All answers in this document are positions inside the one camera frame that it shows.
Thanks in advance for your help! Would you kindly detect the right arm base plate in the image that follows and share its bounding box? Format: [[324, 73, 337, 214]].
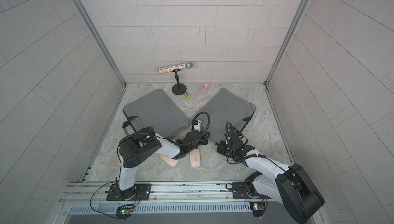
[[230, 183, 254, 199]]

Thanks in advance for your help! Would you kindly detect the left circuit board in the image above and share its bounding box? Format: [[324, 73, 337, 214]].
[[116, 204, 134, 221]]

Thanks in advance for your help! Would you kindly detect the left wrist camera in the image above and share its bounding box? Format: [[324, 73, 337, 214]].
[[192, 120, 203, 132]]

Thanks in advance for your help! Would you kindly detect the black cable left base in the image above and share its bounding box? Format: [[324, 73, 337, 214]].
[[89, 182, 124, 220]]

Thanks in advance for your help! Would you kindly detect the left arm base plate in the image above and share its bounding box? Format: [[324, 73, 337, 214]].
[[105, 183, 151, 201]]

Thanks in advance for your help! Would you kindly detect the grey laptop bag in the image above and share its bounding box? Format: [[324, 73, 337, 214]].
[[200, 88, 256, 143], [122, 89, 189, 138]]

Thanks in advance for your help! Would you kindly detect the glitter microphone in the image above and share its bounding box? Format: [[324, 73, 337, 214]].
[[158, 62, 193, 74]]

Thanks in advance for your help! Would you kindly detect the circuit board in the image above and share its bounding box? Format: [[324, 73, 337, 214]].
[[116, 204, 134, 221], [249, 201, 267, 218]]

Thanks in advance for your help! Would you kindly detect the aluminium mounting rail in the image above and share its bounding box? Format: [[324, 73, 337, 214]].
[[58, 181, 275, 204]]

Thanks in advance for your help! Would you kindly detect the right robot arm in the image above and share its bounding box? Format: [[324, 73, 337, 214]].
[[217, 121, 325, 224]]

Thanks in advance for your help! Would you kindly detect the black microphone stand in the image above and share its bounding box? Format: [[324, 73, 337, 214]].
[[172, 69, 187, 95]]

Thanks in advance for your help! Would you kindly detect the small yellow blue toy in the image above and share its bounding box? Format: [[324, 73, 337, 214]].
[[184, 92, 191, 99]]

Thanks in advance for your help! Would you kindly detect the pink computer mouse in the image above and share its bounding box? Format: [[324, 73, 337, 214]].
[[189, 148, 201, 168], [160, 154, 179, 167]]

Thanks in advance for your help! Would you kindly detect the right circuit board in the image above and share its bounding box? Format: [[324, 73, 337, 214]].
[[249, 201, 267, 218]]

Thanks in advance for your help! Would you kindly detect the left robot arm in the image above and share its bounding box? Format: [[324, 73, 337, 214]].
[[118, 125, 210, 191]]

